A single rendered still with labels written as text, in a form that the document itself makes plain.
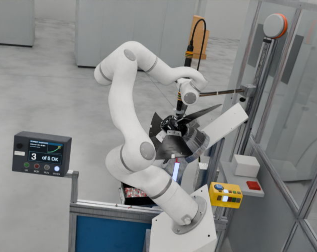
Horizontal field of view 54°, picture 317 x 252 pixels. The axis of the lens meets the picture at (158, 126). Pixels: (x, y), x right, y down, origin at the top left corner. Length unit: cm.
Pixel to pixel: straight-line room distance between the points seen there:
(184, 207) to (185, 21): 660
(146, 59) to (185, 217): 70
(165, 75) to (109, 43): 582
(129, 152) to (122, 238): 94
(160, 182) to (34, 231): 187
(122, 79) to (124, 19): 601
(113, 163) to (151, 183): 16
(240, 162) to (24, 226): 187
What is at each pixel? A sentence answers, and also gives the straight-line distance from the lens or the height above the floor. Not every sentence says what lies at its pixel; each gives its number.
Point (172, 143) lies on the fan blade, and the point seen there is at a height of 118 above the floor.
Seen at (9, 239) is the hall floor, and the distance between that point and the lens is 289.
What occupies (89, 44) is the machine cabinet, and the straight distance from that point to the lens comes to 721.
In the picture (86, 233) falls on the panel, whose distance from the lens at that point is 198.
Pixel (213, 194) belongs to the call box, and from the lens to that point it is 172.
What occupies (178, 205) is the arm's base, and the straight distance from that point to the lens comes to 126.
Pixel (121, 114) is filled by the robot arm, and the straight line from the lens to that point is 119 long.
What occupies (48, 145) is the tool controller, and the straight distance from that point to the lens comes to 162.
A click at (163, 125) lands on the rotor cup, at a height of 119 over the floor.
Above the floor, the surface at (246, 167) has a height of 94.
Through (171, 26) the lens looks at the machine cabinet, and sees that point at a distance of 752.
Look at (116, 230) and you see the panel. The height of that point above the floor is 68.
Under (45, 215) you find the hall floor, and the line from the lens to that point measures 305.
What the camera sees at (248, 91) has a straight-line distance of 225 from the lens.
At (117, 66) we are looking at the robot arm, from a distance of 122.
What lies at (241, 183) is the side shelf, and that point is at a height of 86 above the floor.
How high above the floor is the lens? 204
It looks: 25 degrees down
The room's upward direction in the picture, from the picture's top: 9 degrees clockwise
